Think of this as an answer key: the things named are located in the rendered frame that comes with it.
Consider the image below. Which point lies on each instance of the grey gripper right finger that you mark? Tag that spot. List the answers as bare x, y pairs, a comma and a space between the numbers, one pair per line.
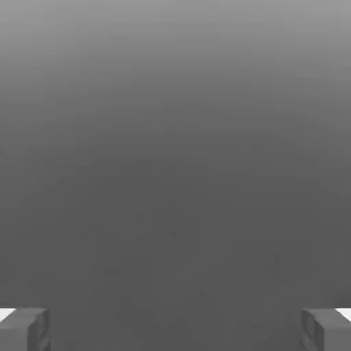
329, 329

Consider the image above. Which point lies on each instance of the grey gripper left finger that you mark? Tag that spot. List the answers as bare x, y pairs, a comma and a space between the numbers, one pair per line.
22, 329

